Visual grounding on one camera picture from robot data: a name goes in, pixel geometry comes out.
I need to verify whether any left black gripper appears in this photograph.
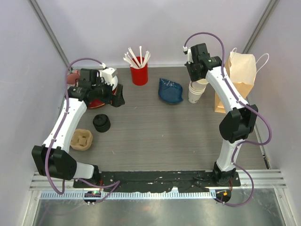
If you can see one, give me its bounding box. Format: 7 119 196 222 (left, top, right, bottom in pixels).
92 77 125 107

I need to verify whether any stack of paper cups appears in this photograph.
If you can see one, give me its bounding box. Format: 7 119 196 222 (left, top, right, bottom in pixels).
188 79 208 104

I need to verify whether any stack of black lids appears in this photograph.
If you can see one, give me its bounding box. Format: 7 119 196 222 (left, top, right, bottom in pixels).
93 114 111 133

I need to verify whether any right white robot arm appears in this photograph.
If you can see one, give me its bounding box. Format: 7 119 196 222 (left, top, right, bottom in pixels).
183 43 258 186

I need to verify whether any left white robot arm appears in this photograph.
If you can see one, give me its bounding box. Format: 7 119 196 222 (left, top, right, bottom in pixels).
32 68 125 188

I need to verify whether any white paper plate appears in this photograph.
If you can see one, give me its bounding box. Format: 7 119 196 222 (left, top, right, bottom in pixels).
98 68 119 91

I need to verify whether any red round plate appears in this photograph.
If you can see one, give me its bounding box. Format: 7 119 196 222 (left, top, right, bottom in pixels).
87 86 116 109

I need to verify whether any red cylindrical straw holder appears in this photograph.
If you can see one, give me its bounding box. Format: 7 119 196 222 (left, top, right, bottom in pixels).
130 64 148 86

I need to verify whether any blue leaf-shaped dish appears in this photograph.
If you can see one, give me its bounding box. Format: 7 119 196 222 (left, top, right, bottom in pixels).
158 78 183 104

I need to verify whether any brown paper bag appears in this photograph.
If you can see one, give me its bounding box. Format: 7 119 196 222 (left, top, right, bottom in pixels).
224 48 269 98

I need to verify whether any bundle of wrapped straws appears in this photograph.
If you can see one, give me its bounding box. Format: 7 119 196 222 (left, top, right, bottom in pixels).
123 46 151 69

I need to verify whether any pink floral pitcher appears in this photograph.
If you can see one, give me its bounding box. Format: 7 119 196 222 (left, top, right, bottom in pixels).
67 70 79 85

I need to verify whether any beige pulp cup carrier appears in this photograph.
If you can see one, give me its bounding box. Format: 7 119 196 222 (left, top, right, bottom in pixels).
70 129 93 151

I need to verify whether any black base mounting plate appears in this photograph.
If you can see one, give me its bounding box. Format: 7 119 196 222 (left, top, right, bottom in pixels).
87 170 241 193

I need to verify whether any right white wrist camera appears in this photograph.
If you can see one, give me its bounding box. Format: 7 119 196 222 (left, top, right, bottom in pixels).
183 46 193 64

